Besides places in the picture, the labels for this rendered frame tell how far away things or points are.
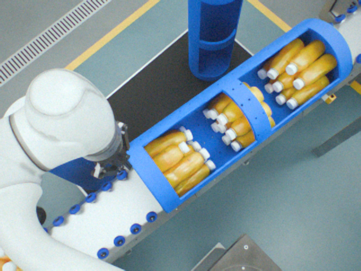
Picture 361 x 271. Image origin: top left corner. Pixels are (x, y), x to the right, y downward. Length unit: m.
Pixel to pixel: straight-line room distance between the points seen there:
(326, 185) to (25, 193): 2.17
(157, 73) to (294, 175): 1.18
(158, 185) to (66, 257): 0.65
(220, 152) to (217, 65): 1.16
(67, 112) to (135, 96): 1.93
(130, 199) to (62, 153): 0.91
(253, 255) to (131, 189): 0.54
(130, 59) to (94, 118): 2.21
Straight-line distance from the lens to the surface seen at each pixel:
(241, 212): 2.32
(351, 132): 2.02
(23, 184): 0.52
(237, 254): 1.24
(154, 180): 1.09
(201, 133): 1.39
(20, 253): 0.51
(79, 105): 0.46
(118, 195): 1.41
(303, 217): 2.41
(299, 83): 1.36
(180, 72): 2.42
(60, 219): 1.41
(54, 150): 0.51
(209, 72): 2.41
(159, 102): 2.33
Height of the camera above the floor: 2.30
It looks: 74 degrees down
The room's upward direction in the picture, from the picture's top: 5 degrees counter-clockwise
